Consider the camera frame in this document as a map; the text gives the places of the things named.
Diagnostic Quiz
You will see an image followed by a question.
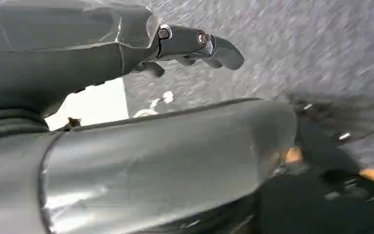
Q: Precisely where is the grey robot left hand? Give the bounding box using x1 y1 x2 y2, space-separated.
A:
0 0 299 234

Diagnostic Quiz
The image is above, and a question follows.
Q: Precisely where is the white panel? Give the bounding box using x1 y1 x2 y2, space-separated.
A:
44 77 130 132

